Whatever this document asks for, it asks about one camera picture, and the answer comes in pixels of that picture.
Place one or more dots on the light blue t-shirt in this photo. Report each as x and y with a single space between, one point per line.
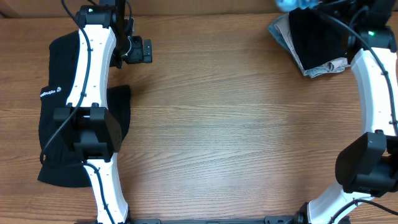
290 5

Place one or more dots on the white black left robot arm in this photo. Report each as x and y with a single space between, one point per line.
85 123

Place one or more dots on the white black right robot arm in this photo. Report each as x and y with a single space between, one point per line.
367 168

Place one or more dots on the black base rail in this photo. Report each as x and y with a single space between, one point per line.
285 219

